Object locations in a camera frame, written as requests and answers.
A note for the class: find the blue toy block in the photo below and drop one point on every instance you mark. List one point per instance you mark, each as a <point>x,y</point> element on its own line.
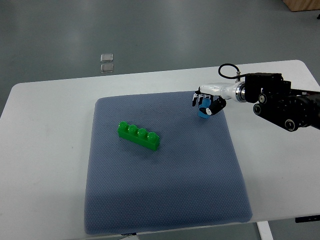
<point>205,104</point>

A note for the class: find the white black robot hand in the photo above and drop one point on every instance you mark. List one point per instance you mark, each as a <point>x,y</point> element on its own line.
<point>218,93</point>

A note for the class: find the blue-grey foam mat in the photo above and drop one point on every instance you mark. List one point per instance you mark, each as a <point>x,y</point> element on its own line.
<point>192,179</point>

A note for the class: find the white table leg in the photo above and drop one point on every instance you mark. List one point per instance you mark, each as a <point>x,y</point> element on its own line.
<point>264,230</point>

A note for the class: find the green four-stud toy block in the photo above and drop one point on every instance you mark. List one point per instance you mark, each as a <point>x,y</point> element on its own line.
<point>139,136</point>

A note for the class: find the black table control box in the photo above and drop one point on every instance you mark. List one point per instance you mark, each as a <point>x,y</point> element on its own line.
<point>306,219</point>

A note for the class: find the upper metal floor plate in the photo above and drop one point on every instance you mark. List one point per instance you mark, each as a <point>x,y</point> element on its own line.
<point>106,57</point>

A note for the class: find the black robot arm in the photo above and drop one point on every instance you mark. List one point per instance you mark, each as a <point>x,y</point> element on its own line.
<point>275,101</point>

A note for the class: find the wooden furniture corner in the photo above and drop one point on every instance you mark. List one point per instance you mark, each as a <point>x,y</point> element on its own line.
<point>302,5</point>

